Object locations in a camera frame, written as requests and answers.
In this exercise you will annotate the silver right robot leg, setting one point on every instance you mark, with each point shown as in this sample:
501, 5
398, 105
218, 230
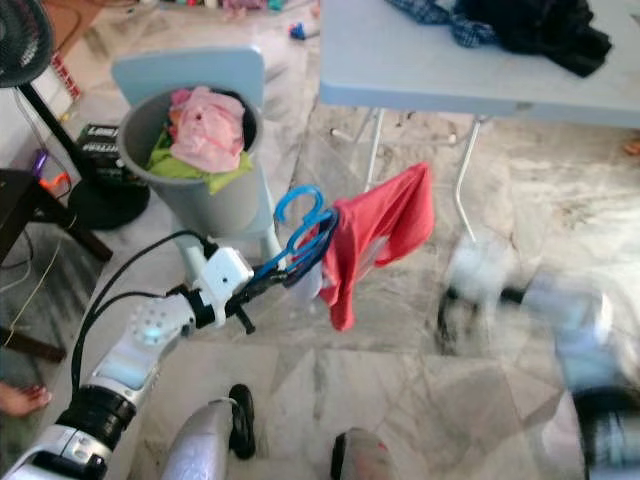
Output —
370, 460

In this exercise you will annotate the blue plastic hanger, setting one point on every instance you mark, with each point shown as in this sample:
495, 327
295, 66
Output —
305, 200

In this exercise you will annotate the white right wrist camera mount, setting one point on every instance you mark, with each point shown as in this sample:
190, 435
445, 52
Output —
475, 270

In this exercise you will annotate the silver robot leg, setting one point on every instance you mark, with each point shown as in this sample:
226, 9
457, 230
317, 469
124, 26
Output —
200, 450
370, 460

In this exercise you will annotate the grey plastic basket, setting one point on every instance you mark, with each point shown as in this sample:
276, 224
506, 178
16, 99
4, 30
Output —
210, 205

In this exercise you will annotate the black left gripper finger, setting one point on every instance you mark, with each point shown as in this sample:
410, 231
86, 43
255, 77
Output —
275, 277
243, 322

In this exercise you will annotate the light blue folding table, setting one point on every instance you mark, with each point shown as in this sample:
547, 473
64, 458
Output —
420, 60

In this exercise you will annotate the orange small object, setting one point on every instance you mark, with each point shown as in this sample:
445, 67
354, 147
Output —
55, 184

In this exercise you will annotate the black standing fan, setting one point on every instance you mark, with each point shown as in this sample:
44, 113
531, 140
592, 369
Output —
20, 40

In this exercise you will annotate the red garment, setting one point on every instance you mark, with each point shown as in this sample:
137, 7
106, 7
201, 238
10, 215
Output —
390, 220

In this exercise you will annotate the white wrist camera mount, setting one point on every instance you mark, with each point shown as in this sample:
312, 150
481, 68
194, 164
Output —
225, 280
475, 270

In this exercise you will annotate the silver left robot leg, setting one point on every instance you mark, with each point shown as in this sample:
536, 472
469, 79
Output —
200, 450

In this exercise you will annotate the black printed carton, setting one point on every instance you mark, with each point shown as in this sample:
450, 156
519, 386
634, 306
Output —
100, 150

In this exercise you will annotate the black clothes pile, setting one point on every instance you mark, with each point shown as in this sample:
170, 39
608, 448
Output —
540, 35

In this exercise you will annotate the pink garment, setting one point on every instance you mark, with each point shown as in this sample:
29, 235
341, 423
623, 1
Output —
208, 135

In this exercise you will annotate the green garment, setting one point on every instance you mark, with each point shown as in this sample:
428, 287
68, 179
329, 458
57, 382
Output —
175, 165

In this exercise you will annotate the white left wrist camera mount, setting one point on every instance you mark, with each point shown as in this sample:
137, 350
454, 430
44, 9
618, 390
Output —
225, 280

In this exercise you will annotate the blue plaid shirt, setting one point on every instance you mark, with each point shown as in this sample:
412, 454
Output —
465, 35

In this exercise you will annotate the dark wooden side table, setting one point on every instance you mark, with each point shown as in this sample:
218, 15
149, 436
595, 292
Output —
25, 195

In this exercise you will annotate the light blue plastic chair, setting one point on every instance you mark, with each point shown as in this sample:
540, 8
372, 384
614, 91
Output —
190, 75

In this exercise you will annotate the person bare foot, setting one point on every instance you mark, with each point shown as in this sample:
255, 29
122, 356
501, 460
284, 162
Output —
25, 400

